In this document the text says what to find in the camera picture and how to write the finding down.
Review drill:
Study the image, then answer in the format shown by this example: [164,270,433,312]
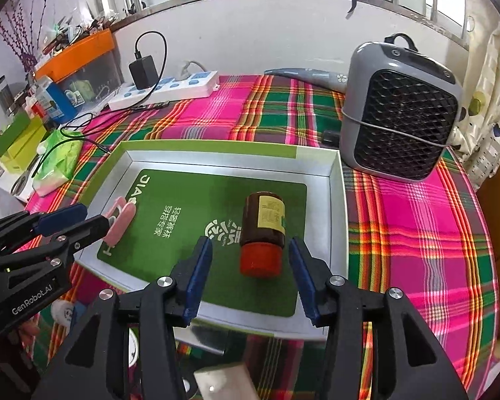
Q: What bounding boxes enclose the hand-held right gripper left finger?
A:
[31,235,214,400]

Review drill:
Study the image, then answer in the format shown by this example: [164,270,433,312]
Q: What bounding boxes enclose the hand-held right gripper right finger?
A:
[288,236,469,400]

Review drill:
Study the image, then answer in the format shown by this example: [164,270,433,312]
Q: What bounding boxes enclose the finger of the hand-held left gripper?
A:
[0,203,88,256]
[0,215,111,275]

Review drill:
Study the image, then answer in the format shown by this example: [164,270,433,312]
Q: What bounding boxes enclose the pink looped earphone holder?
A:
[102,197,137,246]

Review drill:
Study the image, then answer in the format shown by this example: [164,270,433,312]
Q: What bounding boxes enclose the brown bottle with red cap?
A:
[238,192,287,278]

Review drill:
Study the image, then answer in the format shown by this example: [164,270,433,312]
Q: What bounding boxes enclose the green and white cardboard box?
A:
[73,139,353,344]

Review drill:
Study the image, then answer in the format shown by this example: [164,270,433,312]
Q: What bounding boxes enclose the white charger plug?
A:
[194,362,259,400]

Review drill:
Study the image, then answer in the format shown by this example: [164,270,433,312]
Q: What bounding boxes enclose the person's left hand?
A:
[0,319,36,347]

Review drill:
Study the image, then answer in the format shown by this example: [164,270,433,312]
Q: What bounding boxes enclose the scissors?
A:
[10,162,46,196]

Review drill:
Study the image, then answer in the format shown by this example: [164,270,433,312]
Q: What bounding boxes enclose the green tissue pack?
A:
[32,129,84,196]

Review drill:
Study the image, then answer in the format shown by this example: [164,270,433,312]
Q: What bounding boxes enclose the white side cabinet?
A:
[0,160,42,206]

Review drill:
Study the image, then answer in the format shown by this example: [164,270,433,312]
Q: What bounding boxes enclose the lime green cardboard box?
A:
[2,119,47,173]

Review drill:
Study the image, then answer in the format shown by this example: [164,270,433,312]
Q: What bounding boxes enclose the dark green cardboard box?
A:
[0,112,32,156]

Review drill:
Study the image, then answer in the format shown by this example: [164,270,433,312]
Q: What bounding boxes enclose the plaid tablecloth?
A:
[23,73,500,400]

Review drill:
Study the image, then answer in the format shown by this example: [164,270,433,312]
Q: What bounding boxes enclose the blue carton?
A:
[35,76,76,123]

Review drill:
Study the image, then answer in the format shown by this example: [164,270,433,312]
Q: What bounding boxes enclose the glass jar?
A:
[0,76,15,115]

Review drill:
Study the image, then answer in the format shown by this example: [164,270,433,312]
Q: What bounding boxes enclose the purple flower branches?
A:
[0,0,42,76]

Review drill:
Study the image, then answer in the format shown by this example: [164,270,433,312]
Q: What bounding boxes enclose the clear storage box orange lid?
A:
[35,29,123,105]

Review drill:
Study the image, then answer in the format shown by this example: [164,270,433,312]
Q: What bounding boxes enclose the white power strip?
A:
[107,69,221,111]

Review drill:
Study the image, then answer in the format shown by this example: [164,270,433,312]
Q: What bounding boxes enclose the pile of assorted clutter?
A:
[42,12,117,51]

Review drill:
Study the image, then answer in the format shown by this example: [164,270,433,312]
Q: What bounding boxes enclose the grey blue handheld device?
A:
[263,68,348,92]

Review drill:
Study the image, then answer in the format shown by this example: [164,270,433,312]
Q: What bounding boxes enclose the grey space heater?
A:
[339,33,463,182]

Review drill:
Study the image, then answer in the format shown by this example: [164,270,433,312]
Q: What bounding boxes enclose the dotted cream curtain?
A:
[458,25,500,188]

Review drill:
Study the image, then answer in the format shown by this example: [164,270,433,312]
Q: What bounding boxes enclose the thin black cable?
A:
[37,110,111,167]

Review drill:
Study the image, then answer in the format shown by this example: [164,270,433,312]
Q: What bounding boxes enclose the black power adapter with cable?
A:
[128,31,168,90]

